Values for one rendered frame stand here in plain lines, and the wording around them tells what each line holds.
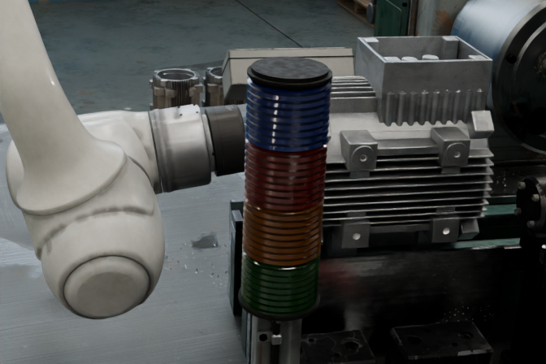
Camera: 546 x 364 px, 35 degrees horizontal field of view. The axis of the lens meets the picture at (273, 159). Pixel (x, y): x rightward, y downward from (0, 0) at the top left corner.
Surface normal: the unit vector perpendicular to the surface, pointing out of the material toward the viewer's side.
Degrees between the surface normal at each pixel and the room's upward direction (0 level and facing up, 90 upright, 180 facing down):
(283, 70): 0
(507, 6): 47
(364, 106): 88
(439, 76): 90
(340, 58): 55
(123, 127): 21
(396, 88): 90
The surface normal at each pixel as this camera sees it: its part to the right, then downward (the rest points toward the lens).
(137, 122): 0.17, -0.71
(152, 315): 0.04, -0.92
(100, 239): 0.18, -0.46
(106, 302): 0.25, 0.56
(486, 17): -0.81, -0.45
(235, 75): 0.18, -0.22
